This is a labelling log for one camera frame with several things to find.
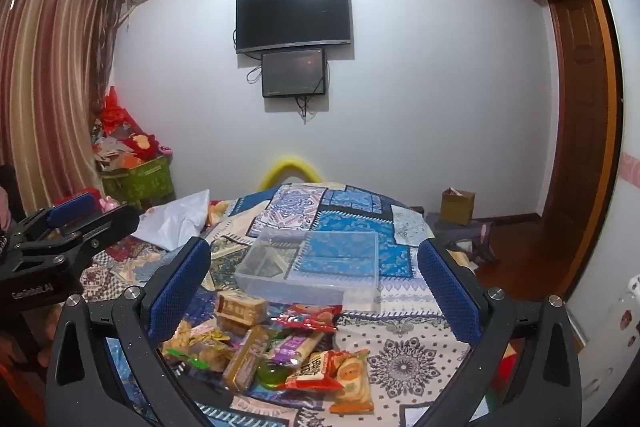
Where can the small black wall monitor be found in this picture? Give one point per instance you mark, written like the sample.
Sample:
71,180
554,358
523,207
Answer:
294,73

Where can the red plastic bag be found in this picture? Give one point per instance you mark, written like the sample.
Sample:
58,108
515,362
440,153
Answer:
116,109

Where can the clear fried snack packet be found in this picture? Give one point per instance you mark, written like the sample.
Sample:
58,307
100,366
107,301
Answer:
212,352
181,338

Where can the clear plastic container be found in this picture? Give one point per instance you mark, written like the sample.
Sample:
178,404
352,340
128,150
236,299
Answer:
320,272

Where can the large black wall television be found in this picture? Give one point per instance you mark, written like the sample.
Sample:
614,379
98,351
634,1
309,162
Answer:
292,17

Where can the brown wooden door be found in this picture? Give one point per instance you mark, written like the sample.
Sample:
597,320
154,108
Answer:
575,132

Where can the tan cake packet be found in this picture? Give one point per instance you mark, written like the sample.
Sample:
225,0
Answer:
242,307

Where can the white cloth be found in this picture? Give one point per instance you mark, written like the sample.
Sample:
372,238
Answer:
175,222

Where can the striped red beige curtain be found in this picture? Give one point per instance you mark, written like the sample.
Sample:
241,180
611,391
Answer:
50,82

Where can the red white cracker packet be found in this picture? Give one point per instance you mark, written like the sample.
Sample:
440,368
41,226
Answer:
312,371

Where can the orange cracker packet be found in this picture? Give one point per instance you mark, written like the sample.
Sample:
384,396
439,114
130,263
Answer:
352,382

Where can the brown cardboard box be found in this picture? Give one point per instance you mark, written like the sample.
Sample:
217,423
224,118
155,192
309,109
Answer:
457,207

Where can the person's left hand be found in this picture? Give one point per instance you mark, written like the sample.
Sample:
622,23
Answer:
52,329

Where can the blue patchwork blanket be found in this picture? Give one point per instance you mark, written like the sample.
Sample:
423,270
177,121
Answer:
400,357

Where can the red snack packet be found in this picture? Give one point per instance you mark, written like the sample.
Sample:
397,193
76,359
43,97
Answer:
305,318

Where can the long gold-striped cake packet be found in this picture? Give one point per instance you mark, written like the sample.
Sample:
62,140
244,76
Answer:
245,357

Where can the grey cloth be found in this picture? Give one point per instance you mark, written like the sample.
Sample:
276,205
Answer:
472,234

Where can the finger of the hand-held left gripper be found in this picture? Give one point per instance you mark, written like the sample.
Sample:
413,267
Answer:
75,207
112,224

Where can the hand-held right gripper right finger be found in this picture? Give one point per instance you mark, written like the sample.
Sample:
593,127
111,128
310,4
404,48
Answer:
450,294

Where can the orange plush toy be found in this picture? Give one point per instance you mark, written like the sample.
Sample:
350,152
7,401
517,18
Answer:
219,213

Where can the red plush toy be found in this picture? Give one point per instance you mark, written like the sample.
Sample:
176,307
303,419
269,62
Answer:
140,144

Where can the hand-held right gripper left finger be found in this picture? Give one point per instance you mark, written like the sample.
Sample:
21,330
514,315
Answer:
179,294

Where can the purple stick snack packet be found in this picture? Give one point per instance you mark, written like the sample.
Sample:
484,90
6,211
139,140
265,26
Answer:
295,348

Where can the green storage box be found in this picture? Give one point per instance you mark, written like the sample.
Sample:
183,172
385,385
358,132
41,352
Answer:
140,182

